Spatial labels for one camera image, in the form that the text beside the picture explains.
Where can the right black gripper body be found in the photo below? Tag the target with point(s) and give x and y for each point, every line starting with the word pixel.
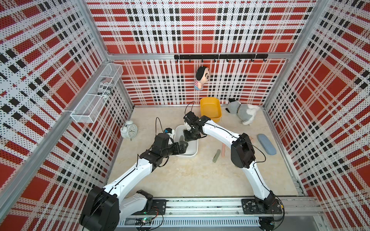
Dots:
pixel 191 134

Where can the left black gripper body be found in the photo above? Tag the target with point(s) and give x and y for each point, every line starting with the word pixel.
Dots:
pixel 174 150

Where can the white storage box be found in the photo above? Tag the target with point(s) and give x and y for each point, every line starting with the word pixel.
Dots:
pixel 192 149

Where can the yellow storage box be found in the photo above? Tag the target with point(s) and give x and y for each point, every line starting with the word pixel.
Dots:
pixel 211 108

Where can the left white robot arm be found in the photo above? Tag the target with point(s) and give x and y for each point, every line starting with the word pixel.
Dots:
pixel 106 206

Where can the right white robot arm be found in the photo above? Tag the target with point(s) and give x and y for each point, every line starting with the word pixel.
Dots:
pixel 242 156

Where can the cartoon boy doll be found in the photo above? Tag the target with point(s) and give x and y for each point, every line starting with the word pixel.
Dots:
pixel 202 77

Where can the grey plush dog toy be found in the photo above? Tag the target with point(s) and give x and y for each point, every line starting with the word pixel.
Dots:
pixel 245 112

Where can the white alarm clock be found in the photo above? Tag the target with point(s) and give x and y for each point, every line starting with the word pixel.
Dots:
pixel 129 130

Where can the striped can in basket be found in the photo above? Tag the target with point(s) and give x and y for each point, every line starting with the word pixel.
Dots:
pixel 105 87

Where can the black hook rail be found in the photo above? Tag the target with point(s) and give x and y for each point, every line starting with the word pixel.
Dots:
pixel 214 57

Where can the white wire wall basket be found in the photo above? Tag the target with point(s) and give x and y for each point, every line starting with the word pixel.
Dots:
pixel 91 104

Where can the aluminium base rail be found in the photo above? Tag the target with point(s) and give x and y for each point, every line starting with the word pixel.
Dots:
pixel 287 213

